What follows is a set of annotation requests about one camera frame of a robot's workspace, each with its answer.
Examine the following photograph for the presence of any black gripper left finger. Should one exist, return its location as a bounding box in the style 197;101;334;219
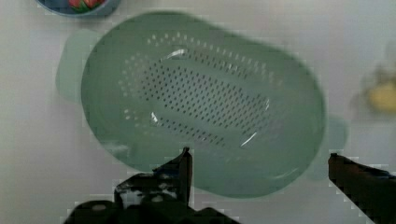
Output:
114;147;192;209

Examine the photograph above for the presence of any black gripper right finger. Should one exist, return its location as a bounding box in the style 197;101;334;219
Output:
328;153;396;224

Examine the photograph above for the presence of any green oval plastic strainer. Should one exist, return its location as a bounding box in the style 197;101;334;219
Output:
56;11;347;198

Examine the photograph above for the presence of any yellow peeled banana toy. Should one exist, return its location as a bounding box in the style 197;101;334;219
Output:
351;63;396;117

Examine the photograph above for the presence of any red toy strawberry in bowl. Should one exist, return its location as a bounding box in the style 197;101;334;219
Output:
68;0;106;13

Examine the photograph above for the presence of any blue bowl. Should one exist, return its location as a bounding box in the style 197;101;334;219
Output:
36;0;121;18

